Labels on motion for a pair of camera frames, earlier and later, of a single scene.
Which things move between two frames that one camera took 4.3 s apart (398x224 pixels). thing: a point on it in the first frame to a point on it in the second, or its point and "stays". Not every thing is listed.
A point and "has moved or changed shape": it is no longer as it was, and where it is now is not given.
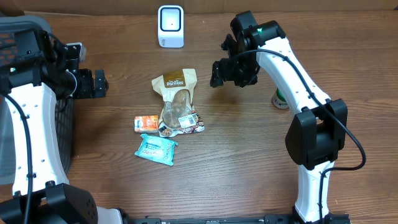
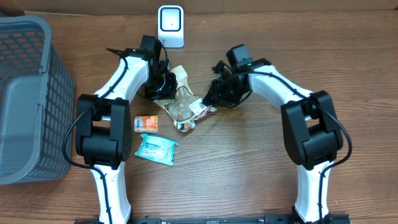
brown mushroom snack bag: [176, 114] has moved or changed shape
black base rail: [265, 219] stays
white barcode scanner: [171, 27] stays
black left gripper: [88, 89] to [168, 94]
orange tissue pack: [148, 124] stays
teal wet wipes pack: [156, 149] stays
